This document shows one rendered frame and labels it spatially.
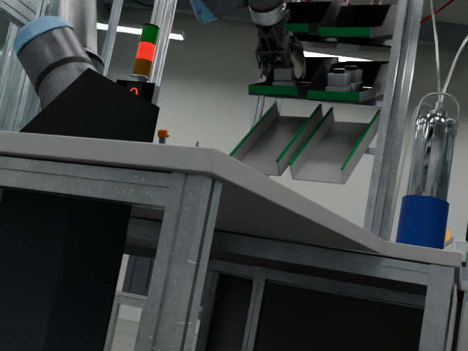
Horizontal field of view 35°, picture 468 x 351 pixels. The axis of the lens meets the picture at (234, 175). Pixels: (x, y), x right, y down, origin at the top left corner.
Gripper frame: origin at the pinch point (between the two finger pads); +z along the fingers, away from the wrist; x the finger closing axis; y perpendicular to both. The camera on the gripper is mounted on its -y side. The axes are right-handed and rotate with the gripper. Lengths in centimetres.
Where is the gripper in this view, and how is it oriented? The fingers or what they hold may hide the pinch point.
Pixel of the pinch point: (285, 73)
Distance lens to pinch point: 185.9
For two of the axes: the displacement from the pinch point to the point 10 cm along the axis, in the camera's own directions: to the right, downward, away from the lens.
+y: -2.2, 8.0, -5.7
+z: 2.1, 6.0, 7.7
